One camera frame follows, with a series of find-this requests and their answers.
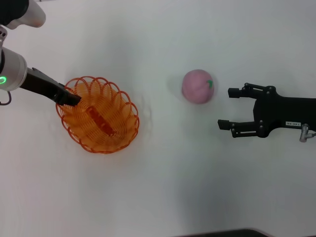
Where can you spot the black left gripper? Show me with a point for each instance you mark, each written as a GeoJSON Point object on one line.
{"type": "Point", "coordinates": [39, 85]}

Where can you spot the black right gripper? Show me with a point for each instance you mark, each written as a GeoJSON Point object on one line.
{"type": "Point", "coordinates": [286, 109]}

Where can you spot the pink toy peach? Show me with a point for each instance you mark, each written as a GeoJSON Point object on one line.
{"type": "Point", "coordinates": [196, 86]}

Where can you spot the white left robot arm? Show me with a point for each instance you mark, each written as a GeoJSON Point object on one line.
{"type": "Point", "coordinates": [12, 69]}

